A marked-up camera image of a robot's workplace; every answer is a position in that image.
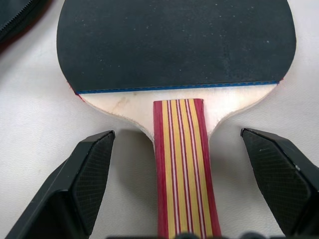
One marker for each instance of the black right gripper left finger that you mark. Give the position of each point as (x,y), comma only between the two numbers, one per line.
(62,189)

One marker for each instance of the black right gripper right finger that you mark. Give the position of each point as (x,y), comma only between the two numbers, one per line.
(281,179)

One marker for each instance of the black rubber table tennis paddle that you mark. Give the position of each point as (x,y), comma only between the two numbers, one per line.
(174,49)

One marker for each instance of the black and red paddle case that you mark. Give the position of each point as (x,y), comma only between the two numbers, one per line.
(15,17)

